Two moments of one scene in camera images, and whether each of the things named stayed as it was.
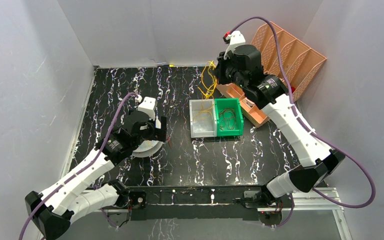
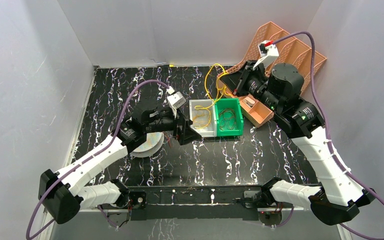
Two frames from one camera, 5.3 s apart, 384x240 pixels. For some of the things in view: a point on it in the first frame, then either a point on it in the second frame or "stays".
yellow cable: (209, 80) to (221, 90)
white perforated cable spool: (147, 148) stays
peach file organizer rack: (299, 63) stays
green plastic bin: (229, 120) stays
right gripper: (221, 64) to (235, 82)
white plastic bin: (203, 118) stays
